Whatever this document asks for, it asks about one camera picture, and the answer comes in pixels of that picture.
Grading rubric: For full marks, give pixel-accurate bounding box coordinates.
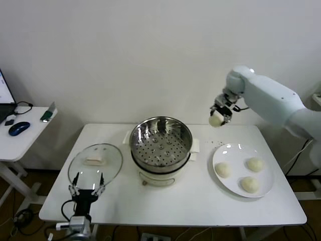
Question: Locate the round glass pot lid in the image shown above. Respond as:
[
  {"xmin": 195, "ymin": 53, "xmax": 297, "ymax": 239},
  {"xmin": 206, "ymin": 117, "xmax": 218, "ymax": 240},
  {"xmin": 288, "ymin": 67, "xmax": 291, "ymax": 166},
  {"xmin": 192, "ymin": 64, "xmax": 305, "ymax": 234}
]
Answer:
[{"xmin": 68, "ymin": 143, "xmax": 124, "ymax": 191}]

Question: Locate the perforated steel steamer basket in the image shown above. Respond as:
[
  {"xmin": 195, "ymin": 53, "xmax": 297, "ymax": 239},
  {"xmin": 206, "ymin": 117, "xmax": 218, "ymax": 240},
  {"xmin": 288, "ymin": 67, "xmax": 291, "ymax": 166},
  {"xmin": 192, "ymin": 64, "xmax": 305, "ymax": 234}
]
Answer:
[{"xmin": 122, "ymin": 116, "xmax": 201, "ymax": 174}]

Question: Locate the white steamed baozi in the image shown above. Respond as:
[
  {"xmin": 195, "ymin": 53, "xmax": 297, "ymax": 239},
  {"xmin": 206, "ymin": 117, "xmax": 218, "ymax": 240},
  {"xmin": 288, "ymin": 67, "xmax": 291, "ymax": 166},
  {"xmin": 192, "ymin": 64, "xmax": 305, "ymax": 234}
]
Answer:
[
  {"xmin": 246, "ymin": 157, "xmax": 265, "ymax": 173},
  {"xmin": 208, "ymin": 111, "xmax": 225, "ymax": 128},
  {"xmin": 240, "ymin": 176, "xmax": 260, "ymax": 194},
  {"xmin": 215, "ymin": 162, "xmax": 233, "ymax": 179}
]

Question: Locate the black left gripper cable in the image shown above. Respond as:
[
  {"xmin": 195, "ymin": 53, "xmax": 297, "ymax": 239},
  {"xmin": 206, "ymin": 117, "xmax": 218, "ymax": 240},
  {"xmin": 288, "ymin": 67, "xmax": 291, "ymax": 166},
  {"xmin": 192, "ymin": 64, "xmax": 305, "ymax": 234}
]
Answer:
[{"xmin": 61, "ymin": 199, "xmax": 77, "ymax": 223}]

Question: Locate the black laptop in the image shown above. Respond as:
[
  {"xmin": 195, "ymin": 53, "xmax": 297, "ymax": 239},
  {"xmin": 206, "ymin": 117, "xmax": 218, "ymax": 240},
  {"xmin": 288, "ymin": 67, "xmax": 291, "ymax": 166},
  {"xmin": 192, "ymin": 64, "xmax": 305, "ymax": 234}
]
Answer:
[{"xmin": 0, "ymin": 67, "xmax": 18, "ymax": 126}]

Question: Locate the green circuit card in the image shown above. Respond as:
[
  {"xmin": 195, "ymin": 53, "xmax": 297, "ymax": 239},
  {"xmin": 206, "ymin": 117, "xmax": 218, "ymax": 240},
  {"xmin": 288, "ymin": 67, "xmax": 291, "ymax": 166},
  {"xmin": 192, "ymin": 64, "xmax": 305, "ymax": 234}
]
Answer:
[{"xmin": 40, "ymin": 101, "xmax": 56, "ymax": 124}]

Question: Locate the white side table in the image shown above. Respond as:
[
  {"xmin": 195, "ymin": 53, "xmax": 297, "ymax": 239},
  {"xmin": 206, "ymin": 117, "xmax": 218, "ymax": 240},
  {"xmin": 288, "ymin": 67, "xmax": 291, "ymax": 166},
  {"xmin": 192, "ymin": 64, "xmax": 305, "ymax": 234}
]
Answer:
[{"xmin": 0, "ymin": 106, "xmax": 59, "ymax": 211}]

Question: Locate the white floor stand frame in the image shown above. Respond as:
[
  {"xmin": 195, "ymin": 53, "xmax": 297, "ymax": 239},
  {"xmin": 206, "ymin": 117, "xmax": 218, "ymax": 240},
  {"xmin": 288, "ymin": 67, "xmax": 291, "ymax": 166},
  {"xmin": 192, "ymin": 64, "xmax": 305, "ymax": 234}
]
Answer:
[{"xmin": 295, "ymin": 179, "xmax": 321, "ymax": 201}]

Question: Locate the black laptop cable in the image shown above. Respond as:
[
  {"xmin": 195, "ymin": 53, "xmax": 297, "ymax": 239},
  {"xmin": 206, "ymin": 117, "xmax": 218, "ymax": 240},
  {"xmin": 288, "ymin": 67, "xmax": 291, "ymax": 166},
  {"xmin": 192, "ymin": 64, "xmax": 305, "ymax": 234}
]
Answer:
[{"xmin": 14, "ymin": 101, "xmax": 34, "ymax": 116}]

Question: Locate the white floor power strip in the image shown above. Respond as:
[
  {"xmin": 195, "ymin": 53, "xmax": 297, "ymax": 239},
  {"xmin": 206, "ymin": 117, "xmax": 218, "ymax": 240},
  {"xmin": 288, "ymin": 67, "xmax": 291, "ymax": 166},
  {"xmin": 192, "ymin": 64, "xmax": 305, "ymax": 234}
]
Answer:
[{"xmin": 141, "ymin": 232, "xmax": 171, "ymax": 241}]

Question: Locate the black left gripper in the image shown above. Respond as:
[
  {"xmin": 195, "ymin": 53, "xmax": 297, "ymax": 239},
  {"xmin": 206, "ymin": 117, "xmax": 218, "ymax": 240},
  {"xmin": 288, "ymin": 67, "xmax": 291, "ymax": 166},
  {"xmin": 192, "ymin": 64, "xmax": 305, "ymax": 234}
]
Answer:
[{"xmin": 69, "ymin": 172, "xmax": 105, "ymax": 218}]

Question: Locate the floor cable bundle with adapter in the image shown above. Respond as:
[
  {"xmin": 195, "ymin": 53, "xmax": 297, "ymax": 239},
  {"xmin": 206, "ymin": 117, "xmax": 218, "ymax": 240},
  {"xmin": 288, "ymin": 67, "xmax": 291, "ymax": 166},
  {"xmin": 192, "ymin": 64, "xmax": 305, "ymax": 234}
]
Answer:
[{"xmin": 10, "ymin": 208, "xmax": 36, "ymax": 236}]

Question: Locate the blue computer mouse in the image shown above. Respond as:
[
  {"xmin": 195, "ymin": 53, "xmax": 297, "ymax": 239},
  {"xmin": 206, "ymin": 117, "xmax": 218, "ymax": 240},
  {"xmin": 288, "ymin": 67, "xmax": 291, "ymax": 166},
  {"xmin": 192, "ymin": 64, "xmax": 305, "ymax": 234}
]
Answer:
[{"xmin": 9, "ymin": 121, "xmax": 31, "ymax": 137}]

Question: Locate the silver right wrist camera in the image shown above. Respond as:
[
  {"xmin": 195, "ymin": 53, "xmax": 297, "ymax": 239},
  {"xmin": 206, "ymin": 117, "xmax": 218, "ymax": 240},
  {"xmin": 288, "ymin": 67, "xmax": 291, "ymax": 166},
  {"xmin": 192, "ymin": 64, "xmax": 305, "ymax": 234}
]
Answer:
[{"xmin": 215, "ymin": 94, "xmax": 230, "ymax": 106}]

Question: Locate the white electric cooking pot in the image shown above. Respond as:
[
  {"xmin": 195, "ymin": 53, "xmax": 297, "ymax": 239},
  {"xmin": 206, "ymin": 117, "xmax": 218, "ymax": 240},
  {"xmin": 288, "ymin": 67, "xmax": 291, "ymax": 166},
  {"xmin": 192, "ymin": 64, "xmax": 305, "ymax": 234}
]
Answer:
[{"xmin": 122, "ymin": 135, "xmax": 201, "ymax": 188}]

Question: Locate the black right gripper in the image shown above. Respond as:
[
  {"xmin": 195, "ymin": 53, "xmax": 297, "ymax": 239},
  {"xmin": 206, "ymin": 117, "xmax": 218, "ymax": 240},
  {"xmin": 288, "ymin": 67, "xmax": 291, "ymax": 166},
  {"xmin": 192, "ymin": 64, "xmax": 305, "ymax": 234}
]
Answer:
[{"xmin": 210, "ymin": 99, "xmax": 238, "ymax": 126}]

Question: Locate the round white plate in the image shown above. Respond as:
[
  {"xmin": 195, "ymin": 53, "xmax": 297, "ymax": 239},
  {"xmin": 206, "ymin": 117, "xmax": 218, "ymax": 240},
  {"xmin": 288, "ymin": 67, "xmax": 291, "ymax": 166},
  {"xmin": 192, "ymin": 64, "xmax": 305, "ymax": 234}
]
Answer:
[{"xmin": 212, "ymin": 143, "xmax": 275, "ymax": 199}]

